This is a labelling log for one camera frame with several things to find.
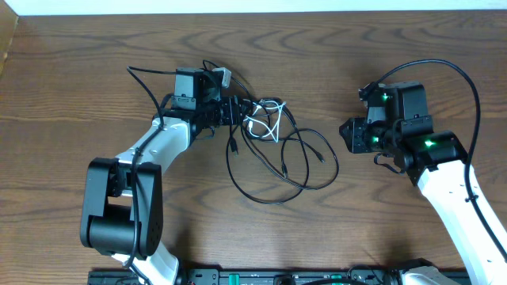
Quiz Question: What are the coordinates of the white usb cable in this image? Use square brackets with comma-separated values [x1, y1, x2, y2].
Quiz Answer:
[242, 99, 287, 143]

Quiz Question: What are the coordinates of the black usb cable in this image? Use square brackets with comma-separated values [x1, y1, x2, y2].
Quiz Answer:
[201, 59, 340, 205]

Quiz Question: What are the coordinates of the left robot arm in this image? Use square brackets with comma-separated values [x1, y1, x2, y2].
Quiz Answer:
[80, 66, 239, 284]

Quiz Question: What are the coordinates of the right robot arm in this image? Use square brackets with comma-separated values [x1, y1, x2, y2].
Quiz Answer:
[339, 82, 506, 284]

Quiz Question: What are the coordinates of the cardboard panel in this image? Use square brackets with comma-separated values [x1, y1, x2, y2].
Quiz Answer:
[0, 0, 19, 73]

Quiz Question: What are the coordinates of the left camera cable black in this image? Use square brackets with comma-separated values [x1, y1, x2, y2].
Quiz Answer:
[124, 77, 190, 284]

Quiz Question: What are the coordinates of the camera cable black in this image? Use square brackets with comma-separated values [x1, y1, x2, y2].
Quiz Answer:
[124, 77, 190, 284]
[358, 59, 507, 262]

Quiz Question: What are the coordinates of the right camera cable black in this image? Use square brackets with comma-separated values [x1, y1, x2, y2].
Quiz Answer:
[358, 59, 507, 262]

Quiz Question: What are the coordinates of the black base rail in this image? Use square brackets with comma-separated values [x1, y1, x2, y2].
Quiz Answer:
[86, 268, 401, 285]

